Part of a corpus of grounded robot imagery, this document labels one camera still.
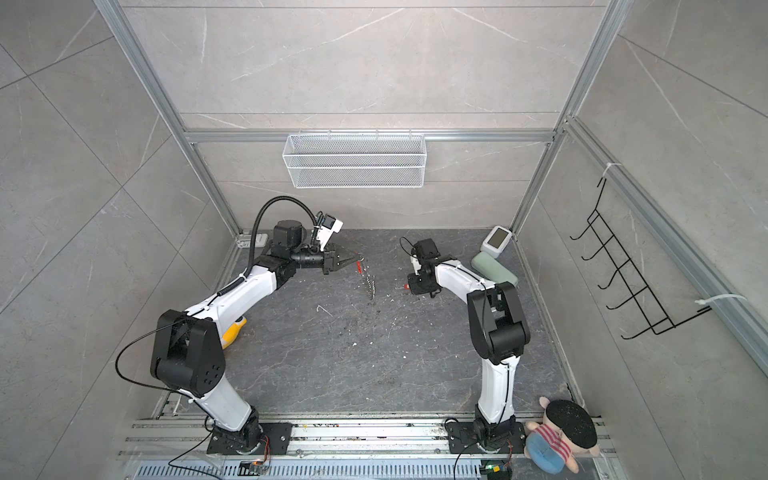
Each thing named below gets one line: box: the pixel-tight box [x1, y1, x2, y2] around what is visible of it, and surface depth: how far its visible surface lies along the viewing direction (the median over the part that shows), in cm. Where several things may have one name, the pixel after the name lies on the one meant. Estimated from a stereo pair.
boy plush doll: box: [524, 397, 600, 475], surface depth 70 cm
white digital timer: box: [480, 225, 513, 259], surface depth 113 cm
